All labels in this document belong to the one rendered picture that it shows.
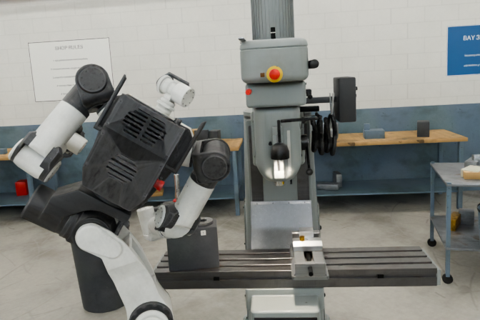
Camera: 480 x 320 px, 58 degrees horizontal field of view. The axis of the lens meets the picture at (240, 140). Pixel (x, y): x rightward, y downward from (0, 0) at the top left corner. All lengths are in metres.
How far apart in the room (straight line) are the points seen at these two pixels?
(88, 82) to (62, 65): 5.43
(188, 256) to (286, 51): 0.97
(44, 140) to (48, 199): 0.18
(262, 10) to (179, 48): 4.23
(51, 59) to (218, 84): 2.41
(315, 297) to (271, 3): 1.28
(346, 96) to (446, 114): 4.47
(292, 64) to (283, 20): 0.43
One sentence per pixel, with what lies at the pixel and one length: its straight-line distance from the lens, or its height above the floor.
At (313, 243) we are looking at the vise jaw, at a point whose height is 1.04.
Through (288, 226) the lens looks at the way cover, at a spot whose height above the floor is 0.97.
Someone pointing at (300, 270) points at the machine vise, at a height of 0.98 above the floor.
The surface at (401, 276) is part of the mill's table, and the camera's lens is 2.02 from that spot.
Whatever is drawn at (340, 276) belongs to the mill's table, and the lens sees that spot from 1.97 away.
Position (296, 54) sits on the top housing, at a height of 1.83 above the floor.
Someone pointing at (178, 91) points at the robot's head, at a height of 1.72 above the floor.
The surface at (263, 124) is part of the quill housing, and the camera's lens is 1.78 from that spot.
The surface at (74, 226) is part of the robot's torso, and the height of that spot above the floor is 1.35.
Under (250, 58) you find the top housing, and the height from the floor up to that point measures 1.82.
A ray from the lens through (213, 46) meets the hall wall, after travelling 6.13.
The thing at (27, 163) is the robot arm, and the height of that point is 1.55.
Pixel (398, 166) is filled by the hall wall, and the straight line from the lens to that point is 6.41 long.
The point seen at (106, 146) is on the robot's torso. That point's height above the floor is 1.59.
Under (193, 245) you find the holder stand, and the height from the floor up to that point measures 1.05.
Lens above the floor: 1.77
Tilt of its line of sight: 9 degrees down
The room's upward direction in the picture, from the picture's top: 3 degrees counter-clockwise
